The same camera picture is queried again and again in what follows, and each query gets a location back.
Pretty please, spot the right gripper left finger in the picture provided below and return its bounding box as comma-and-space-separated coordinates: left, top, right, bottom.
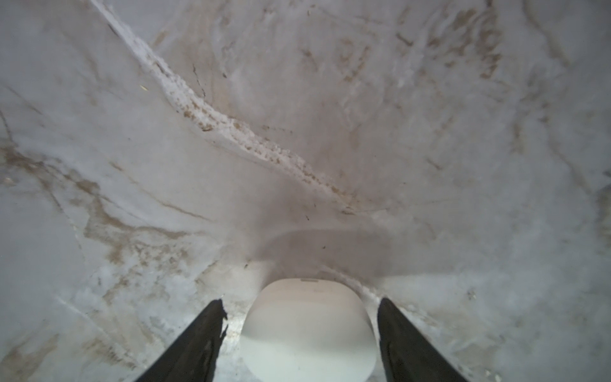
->
136, 299, 228, 382

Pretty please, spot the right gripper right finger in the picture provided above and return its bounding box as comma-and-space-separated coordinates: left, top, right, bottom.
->
377, 298, 466, 382

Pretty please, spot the white charging case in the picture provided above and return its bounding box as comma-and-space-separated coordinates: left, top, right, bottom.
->
240, 279, 377, 381

